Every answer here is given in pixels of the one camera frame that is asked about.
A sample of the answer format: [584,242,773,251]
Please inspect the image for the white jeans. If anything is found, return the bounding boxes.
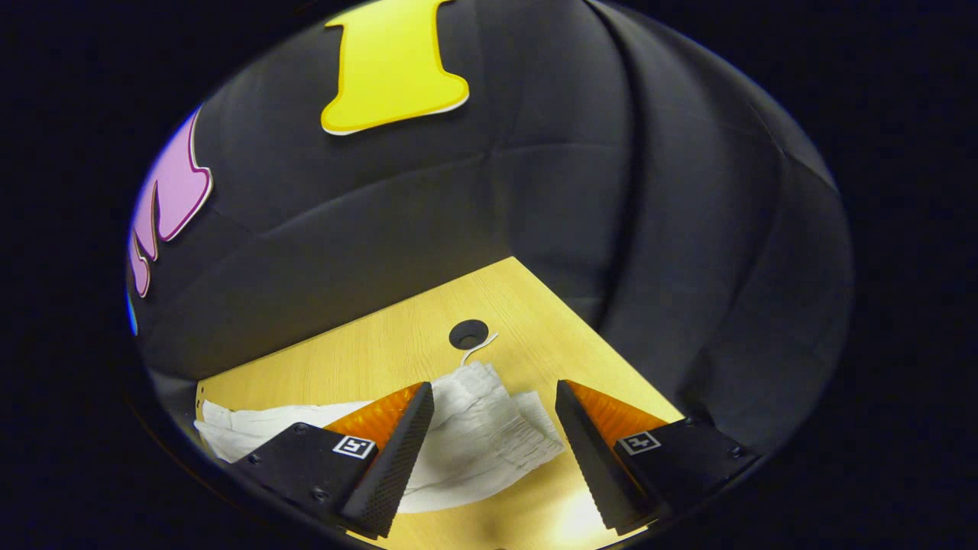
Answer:
[195,332,568,514]

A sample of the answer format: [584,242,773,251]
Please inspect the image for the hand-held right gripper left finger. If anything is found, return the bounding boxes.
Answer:
[232,381,436,539]

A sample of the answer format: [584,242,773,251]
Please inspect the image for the black backdrop cloth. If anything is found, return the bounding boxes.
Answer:
[126,0,855,459]

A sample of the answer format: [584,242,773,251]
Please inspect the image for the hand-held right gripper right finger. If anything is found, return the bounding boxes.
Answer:
[555,379,759,535]

